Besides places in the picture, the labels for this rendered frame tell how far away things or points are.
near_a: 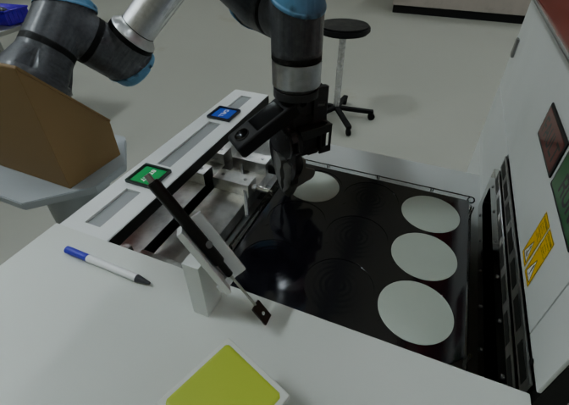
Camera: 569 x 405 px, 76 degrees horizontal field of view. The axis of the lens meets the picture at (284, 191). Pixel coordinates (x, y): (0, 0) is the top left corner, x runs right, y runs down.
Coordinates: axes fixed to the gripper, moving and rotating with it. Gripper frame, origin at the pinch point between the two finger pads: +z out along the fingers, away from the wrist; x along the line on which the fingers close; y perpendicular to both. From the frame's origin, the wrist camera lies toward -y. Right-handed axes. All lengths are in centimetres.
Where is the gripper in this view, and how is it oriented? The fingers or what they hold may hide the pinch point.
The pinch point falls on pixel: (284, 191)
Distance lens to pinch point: 68.4
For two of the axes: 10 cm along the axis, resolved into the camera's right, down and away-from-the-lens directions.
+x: -5.1, -5.3, 6.8
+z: 0.0, 7.9, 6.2
